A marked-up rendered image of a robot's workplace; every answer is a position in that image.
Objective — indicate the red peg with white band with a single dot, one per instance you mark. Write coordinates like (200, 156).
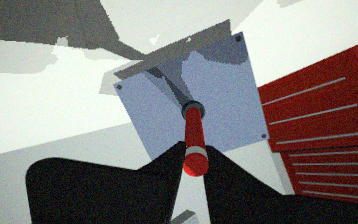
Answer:
(196, 160)

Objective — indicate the blue-grey square panel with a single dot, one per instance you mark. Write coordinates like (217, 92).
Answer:
(218, 79)

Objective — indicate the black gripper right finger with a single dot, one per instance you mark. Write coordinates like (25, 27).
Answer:
(236, 197)

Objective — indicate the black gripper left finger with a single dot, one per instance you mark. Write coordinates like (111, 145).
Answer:
(92, 193)

